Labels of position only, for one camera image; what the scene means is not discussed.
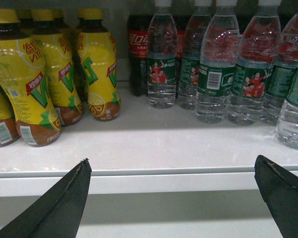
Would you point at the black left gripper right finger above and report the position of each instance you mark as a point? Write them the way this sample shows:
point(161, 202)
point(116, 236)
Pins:
point(279, 190)

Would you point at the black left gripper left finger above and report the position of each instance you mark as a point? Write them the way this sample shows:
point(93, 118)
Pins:
point(58, 212)

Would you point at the clear water bottle green label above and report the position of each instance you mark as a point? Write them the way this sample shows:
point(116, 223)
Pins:
point(162, 54)
point(285, 65)
point(287, 125)
point(217, 63)
point(193, 37)
point(257, 51)

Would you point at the white metal shelf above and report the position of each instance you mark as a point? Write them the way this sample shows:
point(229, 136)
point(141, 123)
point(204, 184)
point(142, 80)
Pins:
point(146, 150)

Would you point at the yellow lemon tea bottle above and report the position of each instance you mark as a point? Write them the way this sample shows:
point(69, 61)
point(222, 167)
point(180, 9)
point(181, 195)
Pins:
point(8, 132)
point(97, 50)
point(24, 80)
point(59, 65)

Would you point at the dark cola bottle red label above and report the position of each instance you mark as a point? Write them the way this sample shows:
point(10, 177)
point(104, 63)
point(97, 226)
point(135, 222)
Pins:
point(137, 29)

